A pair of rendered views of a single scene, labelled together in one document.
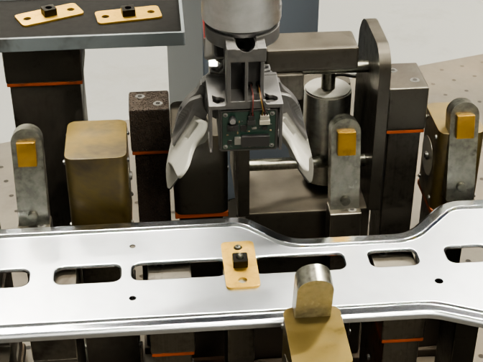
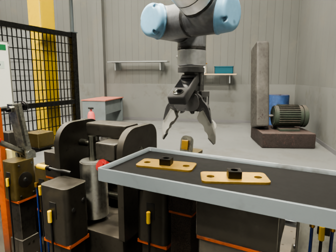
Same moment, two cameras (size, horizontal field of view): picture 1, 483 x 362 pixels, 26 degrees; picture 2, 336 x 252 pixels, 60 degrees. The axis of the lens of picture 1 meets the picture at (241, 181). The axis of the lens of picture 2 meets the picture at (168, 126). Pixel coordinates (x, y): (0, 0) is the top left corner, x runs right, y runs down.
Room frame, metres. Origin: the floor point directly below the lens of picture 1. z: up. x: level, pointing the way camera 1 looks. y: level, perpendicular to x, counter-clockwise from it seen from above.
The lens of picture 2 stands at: (1.61, 0.37, 1.29)
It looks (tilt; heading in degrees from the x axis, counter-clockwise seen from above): 9 degrees down; 212
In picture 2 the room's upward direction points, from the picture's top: straight up
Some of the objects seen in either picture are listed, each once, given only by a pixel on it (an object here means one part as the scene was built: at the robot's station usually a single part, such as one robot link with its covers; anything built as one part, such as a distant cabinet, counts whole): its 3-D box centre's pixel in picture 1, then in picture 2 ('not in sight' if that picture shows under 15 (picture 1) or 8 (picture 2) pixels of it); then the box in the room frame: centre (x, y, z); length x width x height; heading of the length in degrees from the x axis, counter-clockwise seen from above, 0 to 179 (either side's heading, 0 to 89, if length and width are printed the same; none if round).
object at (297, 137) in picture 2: not in sight; (281, 92); (-4.42, -0.84, 0.99); 1.14 x 1.12 x 1.99; 112
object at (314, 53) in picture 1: (301, 199); (109, 227); (1.15, -0.08, 0.95); 0.18 x 0.13 x 0.49; 95
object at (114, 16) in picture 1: (128, 11); (166, 161); (1.26, 0.15, 1.17); 0.08 x 0.04 x 0.01; 104
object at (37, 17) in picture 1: (49, 11); (234, 174); (1.26, 0.25, 1.17); 0.08 x 0.04 x 0.01; 119
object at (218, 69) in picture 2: not in sight; (223, 70); (-5.95, -2.65, 1.49); 0.50 x 0.37 x 0.20; 111
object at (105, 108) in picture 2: not in sight; (104, 110); (-4.33, -5.54, 0.36); 1.34 x 0.69 x 0.72; 21
